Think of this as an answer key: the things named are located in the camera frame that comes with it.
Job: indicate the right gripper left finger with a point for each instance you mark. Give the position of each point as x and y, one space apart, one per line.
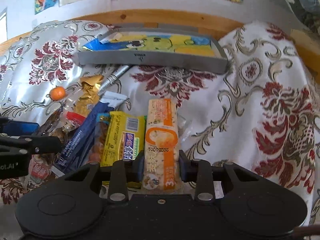
123 172

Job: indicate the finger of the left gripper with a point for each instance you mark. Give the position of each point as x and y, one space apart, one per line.
12 127
31 145

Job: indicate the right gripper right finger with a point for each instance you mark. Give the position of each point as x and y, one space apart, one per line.
199 172

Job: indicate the dark dried meat snack packet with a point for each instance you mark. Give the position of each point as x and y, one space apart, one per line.
40 165

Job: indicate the orange white cracker packet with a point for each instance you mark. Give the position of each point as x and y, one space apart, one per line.
161 169

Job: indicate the blue braised tofu snack packet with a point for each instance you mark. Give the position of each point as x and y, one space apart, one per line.
101 128

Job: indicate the quail egg snack bag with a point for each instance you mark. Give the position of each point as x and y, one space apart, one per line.
68 120

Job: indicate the person's right hand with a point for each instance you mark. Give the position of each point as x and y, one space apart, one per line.
306 231

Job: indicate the yellow candy bar wrapper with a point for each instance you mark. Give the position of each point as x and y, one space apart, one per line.
125 138

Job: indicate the clear wrapped round pastry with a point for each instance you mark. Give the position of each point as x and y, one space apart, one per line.
185 128

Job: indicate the blue stick snack packet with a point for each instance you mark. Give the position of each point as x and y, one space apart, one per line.
108 102

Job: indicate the small orange tangerine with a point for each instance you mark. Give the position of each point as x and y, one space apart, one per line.
57 93

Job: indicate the gold foil snack packet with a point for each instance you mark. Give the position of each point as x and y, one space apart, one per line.
89 97

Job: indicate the silver pen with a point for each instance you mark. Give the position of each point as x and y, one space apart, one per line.
113 78

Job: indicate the grey tray with cartoon lining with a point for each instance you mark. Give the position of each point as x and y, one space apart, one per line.
161 47

